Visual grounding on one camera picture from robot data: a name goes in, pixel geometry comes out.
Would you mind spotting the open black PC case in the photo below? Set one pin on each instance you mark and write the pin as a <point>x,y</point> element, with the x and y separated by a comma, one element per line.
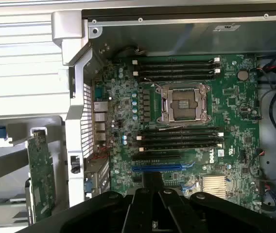
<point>152,41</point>

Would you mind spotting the silver finned heatsink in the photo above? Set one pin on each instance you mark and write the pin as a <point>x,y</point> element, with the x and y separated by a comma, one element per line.
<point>214,185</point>

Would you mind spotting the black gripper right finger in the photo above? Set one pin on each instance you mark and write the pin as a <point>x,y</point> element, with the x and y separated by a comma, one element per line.
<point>225,216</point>

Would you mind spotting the grey plastic parts rack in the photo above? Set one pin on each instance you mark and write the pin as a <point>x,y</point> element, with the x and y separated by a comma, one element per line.
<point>16,131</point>

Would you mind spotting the green black graphics card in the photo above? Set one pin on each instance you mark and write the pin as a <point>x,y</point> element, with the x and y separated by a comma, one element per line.
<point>40,170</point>

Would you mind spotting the round coin battery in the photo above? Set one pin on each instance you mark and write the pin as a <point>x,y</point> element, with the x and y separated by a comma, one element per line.
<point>243,75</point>

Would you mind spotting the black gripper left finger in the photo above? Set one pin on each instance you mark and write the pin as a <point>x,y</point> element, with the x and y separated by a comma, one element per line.
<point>99,213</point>

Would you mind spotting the blue expansion slot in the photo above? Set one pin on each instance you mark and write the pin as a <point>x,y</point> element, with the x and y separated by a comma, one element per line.
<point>172,168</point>

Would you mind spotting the metal CPU socket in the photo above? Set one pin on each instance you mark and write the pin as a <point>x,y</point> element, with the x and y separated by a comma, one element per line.
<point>184,104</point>

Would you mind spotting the long black expansion slot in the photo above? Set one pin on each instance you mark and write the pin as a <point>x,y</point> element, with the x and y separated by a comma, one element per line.
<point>152,157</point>

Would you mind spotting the green motherboard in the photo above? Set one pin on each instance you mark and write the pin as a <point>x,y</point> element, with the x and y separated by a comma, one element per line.
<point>225,116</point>

